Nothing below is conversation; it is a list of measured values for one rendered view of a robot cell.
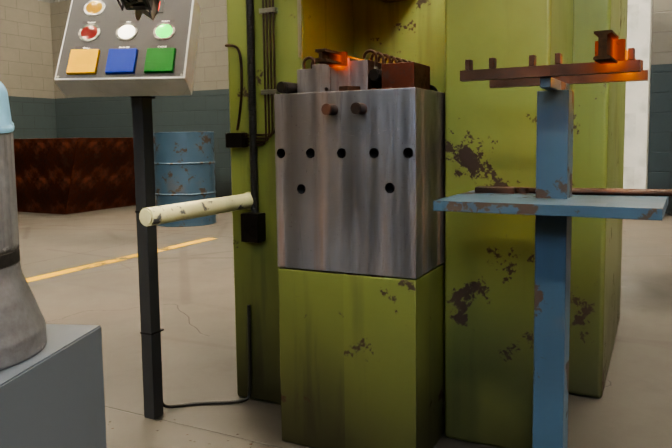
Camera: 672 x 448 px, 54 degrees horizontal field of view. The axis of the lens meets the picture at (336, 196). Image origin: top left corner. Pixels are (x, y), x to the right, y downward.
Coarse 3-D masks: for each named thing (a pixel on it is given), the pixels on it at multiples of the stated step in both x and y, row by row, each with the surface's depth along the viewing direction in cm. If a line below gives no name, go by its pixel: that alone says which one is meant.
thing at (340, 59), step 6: (324, 48) 153; (324, 54) 155; (330, 54) 157; (336, 54) 160; (342, 54) 161; (318, 60) 154; (324, 60) 154; (330, 60) 156; (336, 60) 160; (342, 60) 161; (330, 66) 163; (336, 66) 163
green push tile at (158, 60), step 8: (152, 48) 170; (160, 48) 170; (168, 48) 170; (152, 56) 169; (160, 56) 169; (168, 56) 168; (152, 64) 168; (160, 64) 167; (168, 64) 167; (144, 72) 167; (152, 72) 167; (160, 72) 167; (168, 72) 167
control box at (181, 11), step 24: (72, 0) 178; (96, 0) 178; (120, 0) 178; (168, 0) 177; (192, 0) 177; (72, 24) 175; (96, 24) 175; (120, 24) 174; (144, 24) 174; (168, 24) 174; (192, 24) 175; (72, 48) 171; (96, 48) 171; (120, 48) 171; (144, 48) 171; (192, 48) 175; (96, 72) 168; (192, 72) 174; (72, 96) 174; (96, 96) 174
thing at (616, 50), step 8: (600, 32) 101; (608, 32) 100; (600, 40) 101; (608, 40) 102; (616, 40) 107; (624, 40) 106; (600, 48) 101; (608, 48) 102; (616, 48) 107; (624, 48) 106; (600, 56) 101; (608, 56) 100; (616, 56) 107; (624, 56) 107
